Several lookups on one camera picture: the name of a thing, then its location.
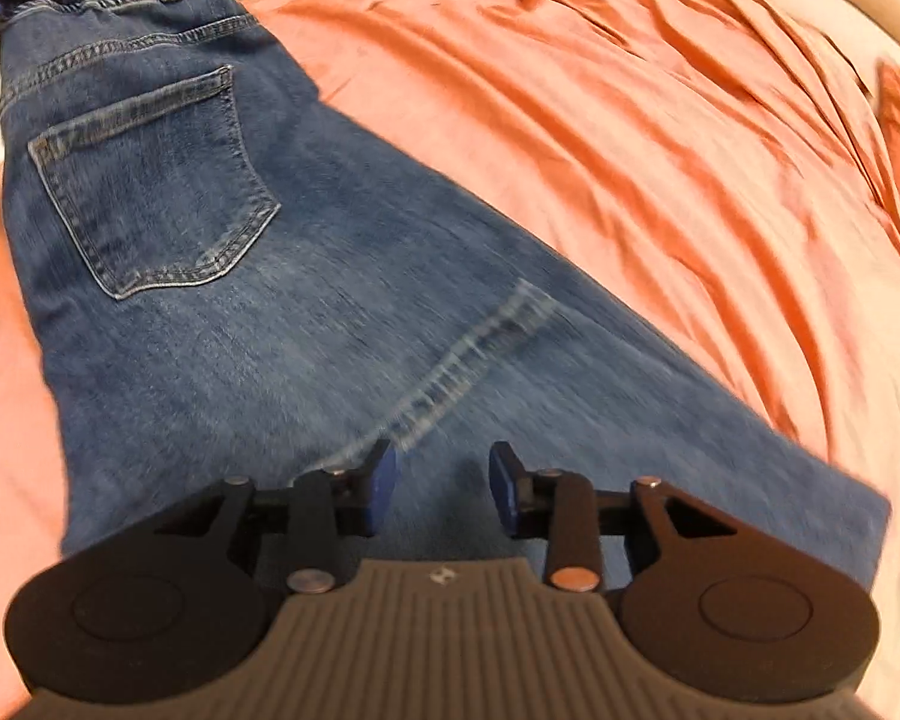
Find blue denim pants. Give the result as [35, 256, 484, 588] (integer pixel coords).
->
[0, 0, 893, 593]

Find orange duvet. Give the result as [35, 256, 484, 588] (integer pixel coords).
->
[0, 0, 900, 720]

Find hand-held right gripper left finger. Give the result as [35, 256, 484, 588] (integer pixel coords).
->
[146, 439, 401, 595]

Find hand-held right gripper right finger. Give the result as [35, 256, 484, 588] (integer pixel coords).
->
[489, 441, 743, 593]

